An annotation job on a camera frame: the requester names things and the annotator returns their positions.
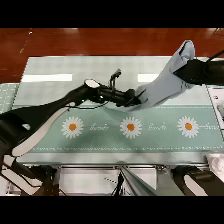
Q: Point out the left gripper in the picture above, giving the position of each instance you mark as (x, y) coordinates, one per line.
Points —
(132, 98)

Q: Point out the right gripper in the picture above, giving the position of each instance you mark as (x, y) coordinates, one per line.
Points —
(195, 72)

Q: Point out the light blue shirt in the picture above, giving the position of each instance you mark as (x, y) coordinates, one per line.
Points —
(163, 85)

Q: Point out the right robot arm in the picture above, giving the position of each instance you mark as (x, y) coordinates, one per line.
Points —
(215, 71)

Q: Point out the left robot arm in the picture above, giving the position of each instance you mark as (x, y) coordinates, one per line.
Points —
(40, 116)

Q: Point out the white garment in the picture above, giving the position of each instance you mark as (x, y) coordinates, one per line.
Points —
(216, 163)

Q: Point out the silver frame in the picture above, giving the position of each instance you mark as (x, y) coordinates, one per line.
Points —
(140, 186)

